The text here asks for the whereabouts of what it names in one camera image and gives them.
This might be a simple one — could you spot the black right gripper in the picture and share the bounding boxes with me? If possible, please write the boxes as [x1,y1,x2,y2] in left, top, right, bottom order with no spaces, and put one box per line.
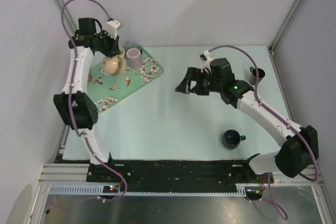
[175,67,222,96]

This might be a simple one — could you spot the beige mug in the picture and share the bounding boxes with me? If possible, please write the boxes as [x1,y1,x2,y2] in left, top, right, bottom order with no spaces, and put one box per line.
[102,48,127,76]

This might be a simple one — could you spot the brown mug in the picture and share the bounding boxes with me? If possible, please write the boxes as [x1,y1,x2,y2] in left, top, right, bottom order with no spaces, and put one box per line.
[249,67,266,86]

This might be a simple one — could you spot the blue mug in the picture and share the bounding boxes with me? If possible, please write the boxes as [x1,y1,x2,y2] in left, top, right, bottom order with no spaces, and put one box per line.
[220,130,246,150]

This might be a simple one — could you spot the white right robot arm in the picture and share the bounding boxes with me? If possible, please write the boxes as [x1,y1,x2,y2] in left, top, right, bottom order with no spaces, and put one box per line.
[175,56,318,183]

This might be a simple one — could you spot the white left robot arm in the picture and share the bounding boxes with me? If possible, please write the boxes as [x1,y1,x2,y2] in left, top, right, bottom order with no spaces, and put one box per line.
[53,18,121,182]

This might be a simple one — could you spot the pink ribbed mug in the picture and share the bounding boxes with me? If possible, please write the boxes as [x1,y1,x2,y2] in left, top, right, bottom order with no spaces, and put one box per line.
[126,48,142,69]

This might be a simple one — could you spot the small grey-blue cup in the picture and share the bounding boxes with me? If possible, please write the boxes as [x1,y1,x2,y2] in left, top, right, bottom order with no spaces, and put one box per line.
[123,41,133,51]

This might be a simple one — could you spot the green floral tray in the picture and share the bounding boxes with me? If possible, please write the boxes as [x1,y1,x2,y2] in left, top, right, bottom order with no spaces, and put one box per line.
[87,45,164,113]

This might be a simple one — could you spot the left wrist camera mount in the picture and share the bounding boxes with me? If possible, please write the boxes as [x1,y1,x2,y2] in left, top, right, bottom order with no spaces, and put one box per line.
[104,19,122,39]

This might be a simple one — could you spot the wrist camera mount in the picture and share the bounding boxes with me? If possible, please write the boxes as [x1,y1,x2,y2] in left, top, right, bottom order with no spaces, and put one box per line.
[104,19,122,39]
[200,50,214,74]

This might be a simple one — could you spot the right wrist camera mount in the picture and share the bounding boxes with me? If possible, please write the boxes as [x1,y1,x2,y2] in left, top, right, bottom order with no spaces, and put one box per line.
[200,50,214,74]

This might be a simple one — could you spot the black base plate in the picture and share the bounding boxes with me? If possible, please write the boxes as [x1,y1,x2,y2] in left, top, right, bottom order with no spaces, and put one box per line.
[54,158,275,193]

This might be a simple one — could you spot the aluminium frame rail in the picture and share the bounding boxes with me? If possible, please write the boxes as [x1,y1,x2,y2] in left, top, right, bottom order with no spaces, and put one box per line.
[39,163,91,183]

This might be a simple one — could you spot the white slotted cable duct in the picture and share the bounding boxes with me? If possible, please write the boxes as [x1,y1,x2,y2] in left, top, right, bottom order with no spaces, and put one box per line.
[49,184,246,197]

